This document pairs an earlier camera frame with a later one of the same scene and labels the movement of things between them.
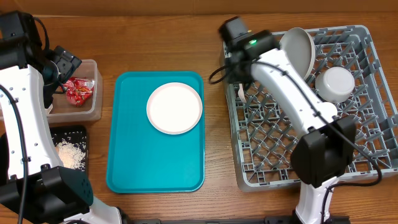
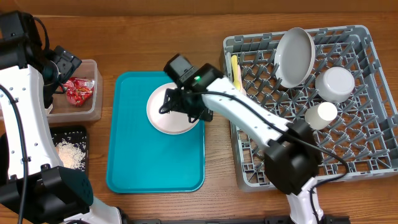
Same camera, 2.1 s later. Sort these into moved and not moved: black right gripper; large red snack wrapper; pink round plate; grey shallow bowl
Moved: black right gripper
Not moved: pink round plate; large red snack wrapper; grey shallow bowl
